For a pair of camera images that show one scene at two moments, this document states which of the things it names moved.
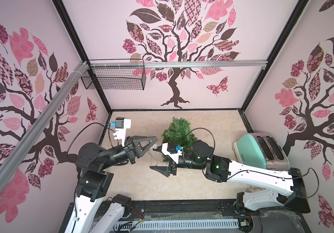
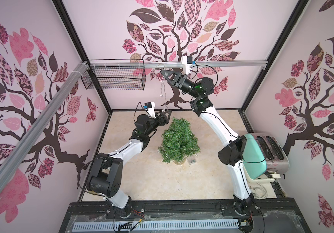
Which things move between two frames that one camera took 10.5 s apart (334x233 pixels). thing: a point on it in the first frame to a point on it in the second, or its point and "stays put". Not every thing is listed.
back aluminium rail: [179, 64] stays put
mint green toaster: [264, 150] stays put
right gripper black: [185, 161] to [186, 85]
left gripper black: [137, 149] to [158, 118]
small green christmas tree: [178, 131] stays put
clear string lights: [155, 146] to [162, 88]
